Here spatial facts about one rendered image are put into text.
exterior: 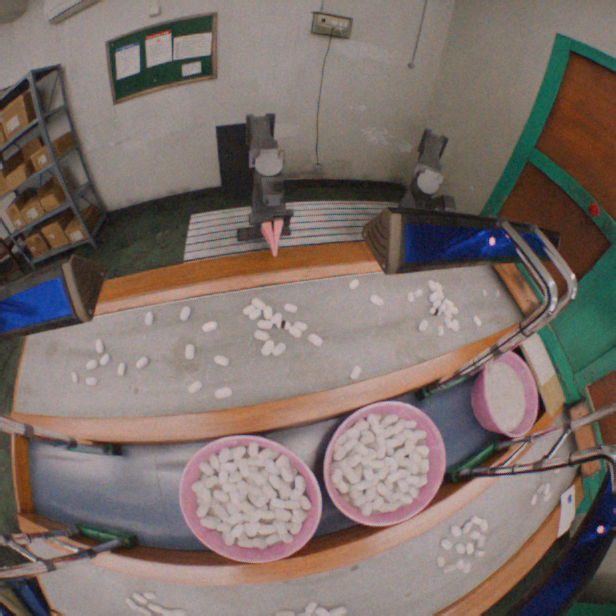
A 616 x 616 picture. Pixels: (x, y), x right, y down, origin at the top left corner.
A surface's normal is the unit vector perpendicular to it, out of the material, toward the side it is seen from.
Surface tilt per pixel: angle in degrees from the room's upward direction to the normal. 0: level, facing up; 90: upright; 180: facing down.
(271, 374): 0
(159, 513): 0
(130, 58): 89
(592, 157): 90
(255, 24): 90
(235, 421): 0
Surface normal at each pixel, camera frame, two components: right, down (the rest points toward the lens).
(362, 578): 0.10, -0.55
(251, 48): 0.24, 0.81
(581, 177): -0.96, 0.15
